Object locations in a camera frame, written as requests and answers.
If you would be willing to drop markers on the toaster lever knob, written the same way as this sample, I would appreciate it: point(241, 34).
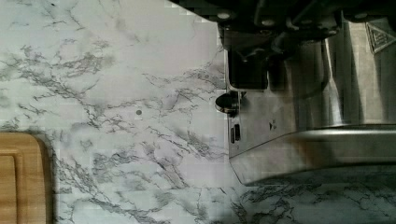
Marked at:
point(227, 103)

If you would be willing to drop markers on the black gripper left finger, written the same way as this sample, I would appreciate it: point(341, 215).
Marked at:
point(241, 44)

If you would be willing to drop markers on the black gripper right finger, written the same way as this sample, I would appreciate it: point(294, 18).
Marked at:
point(287, 36)

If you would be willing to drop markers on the bamboo cutting board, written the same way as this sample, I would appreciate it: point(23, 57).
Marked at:
point(26, 196)

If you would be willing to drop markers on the stainless steel toaster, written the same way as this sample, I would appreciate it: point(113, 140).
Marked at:
point(327, 117)

